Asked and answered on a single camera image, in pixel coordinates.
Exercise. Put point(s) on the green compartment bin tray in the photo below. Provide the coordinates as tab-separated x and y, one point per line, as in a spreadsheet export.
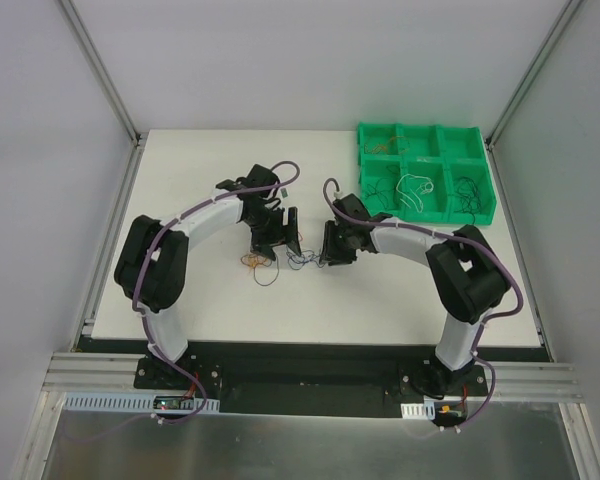
426	174

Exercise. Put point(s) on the right white cable duct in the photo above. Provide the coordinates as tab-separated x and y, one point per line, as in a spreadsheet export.
424	410

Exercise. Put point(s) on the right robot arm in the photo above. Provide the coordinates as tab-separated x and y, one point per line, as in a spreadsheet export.
469	283

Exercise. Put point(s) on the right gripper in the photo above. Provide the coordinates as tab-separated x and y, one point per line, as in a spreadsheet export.
336	243

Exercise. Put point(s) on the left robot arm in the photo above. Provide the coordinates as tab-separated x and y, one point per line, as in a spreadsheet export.
151	268

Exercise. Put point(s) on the left white cable duct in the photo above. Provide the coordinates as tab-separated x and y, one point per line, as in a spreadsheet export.
139	403

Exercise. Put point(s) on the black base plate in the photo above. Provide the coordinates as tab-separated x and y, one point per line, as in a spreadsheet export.
363	381

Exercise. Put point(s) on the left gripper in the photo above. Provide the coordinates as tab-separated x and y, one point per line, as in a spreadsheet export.
278	231

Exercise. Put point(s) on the white cable duct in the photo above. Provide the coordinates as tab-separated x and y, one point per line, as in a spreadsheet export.
139	403
424	410

